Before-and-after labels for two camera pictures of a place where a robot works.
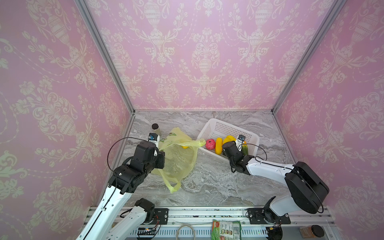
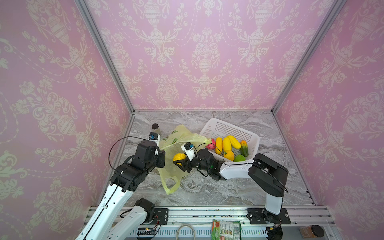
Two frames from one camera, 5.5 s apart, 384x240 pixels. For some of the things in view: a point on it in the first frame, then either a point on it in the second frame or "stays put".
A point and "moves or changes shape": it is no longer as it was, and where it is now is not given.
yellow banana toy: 218,148 stays put
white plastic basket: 214,129 stays put
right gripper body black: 229,149 -> 188,163
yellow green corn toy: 245,149 stays put
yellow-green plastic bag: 180,150 moves or changes shape
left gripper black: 161,156 stays put
